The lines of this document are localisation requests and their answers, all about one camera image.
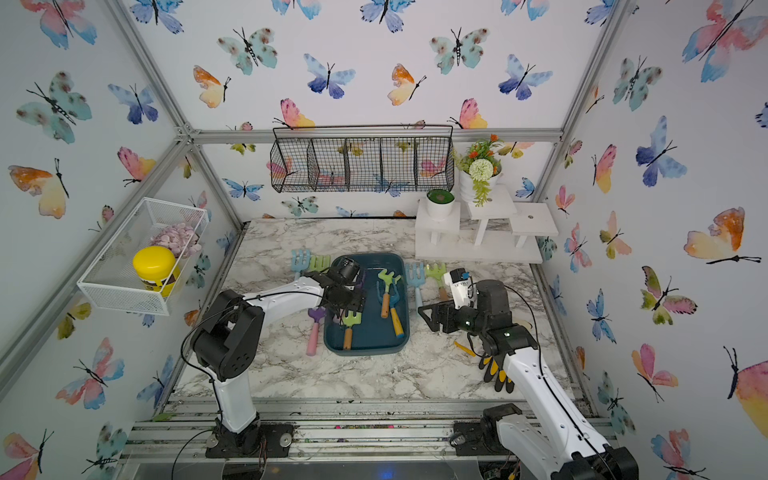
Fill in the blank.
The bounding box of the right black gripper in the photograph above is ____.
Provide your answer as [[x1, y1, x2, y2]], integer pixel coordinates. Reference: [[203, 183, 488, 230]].
[[419, 298, 490, 340]]

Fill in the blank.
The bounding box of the green rake wooden handle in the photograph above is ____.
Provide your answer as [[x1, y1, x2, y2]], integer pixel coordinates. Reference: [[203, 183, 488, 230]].
[[378, 269, 400, 318], [425, 263, 450, 301]]

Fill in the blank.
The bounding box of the teal rake yellow handle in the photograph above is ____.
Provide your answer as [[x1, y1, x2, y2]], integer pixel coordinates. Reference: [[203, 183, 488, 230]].
[[377, 282, 405, 339]]

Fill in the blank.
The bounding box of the light blue hand rake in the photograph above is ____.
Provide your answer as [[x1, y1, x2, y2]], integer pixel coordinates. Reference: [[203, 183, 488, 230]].
[[406, 262, 426, 309]]

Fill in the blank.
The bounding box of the light blue fork rake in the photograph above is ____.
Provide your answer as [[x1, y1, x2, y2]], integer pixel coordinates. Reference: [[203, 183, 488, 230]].
[[291, 248, 311, 280]]

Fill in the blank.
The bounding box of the teal plastic storage box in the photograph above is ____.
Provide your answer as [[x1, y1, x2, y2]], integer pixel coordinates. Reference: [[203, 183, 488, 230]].
[[321, 252, 410, 356]]

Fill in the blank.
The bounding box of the purple fork pink handle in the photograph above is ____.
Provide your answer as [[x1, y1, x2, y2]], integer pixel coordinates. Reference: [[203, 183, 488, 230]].
[[306, 307, 326, 357]]

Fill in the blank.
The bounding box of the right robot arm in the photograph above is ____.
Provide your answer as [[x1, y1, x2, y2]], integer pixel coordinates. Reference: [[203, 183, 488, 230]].
[[418, 269, 639, 479]]

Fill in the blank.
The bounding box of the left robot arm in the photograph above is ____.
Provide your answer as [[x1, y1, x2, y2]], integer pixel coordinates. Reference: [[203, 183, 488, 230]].
[[190, 257, 365, 451]]

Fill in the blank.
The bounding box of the yellow black work glove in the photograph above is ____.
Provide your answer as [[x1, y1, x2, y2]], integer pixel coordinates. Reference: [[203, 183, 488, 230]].
[[478, 355, 515, 393]]

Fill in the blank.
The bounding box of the white tiered plant stand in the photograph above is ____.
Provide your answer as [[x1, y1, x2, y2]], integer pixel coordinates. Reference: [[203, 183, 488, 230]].
[[415, 185, 559, 264]]

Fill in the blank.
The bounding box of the small white pot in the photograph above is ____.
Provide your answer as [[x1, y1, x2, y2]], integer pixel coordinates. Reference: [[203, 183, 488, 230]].
[[426, 189, 455, 221]]

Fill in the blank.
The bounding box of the white pot with flowers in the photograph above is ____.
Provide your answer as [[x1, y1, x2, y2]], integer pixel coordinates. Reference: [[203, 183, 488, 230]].
[[457, 134, 511, 207]]

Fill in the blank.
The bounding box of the pink flower bunch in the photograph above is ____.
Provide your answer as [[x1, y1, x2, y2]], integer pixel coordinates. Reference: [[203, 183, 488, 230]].
[[150, 223, 202, 258]]

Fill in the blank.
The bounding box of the yellow lidded jar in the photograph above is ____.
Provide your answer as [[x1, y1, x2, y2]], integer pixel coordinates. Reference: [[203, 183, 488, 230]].
[[132, 246, 180, 298]]

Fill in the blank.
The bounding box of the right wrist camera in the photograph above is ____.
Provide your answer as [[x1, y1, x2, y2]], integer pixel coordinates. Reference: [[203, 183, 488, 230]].
[[443, 267, 475, 309]]

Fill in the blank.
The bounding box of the black wire wall basket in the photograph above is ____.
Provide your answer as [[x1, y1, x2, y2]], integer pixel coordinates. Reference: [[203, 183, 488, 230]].
[[268, 123, 455, 197]]

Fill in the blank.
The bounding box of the white mesh wall basket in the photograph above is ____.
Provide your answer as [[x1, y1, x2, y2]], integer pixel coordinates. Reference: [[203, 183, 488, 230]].
[[77, 197, 209, 316]]

